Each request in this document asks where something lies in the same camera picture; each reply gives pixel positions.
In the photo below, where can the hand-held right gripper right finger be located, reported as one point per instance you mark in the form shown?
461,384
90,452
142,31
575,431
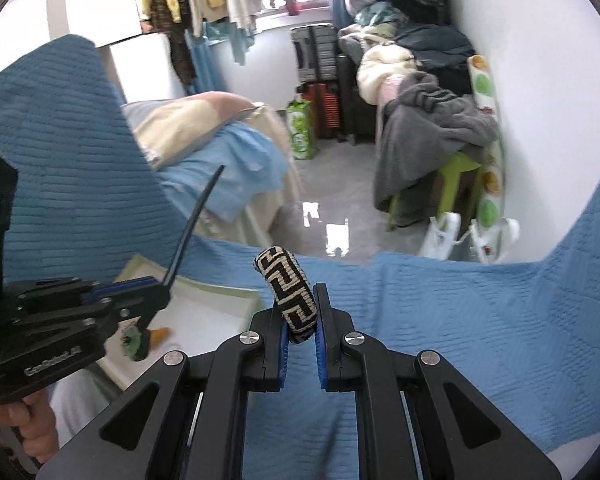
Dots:
321,360

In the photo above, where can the cream fleece cloth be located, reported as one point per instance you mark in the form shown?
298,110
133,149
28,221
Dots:
385,72

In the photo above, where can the dark patterned hanging garment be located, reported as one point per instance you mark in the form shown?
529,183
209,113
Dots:
177,45

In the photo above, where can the person's left hand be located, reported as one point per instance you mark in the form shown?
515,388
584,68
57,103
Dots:
35,425

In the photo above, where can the pale green storage box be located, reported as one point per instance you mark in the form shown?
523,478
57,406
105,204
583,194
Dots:
205,310

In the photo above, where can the beige and pink pillow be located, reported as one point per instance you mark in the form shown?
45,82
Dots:
180,120

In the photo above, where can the fruit print panel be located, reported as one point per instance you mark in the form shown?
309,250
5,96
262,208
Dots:
490,185

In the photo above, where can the green plastic stool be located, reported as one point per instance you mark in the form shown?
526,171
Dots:
455,170

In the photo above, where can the blue textured blanket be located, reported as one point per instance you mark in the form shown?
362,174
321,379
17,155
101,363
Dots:
455,320

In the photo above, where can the red suitcase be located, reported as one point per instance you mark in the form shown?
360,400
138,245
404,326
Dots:
325,110

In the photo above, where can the black suitcase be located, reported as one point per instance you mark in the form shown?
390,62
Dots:
355,105

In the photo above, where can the cream bed skirt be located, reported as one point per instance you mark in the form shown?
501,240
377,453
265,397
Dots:
285,185

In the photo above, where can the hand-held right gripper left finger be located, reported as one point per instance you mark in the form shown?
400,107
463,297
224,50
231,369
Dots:
281,360

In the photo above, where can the green shopping bag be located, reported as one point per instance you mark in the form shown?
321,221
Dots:
301,130

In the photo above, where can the orange wooden gourd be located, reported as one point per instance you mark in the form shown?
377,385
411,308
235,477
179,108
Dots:
160,333

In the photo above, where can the grey fleece blanket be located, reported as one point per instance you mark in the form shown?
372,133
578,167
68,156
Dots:
420,130

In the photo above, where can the green hat charm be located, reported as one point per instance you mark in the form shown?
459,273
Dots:
136,346

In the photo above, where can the light blue bed sheet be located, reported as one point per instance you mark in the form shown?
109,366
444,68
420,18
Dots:
230,165

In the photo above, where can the grey suitcase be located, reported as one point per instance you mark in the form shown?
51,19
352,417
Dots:
312,52

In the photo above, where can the small white cabinet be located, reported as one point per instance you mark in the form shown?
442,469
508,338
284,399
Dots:
145,70

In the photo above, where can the teal hanging cloth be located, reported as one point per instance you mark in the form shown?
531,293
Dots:
240,42

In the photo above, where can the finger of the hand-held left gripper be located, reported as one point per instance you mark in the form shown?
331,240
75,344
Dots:
150,302
130,283

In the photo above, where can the large white box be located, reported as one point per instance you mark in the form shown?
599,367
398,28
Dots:
100,0

